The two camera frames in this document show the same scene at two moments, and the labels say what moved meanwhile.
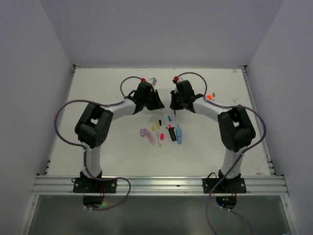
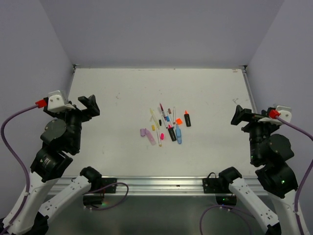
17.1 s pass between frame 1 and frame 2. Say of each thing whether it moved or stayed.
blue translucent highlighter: stayed
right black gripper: moved
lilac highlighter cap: stayed
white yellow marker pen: stayed
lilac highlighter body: stayed
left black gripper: moved
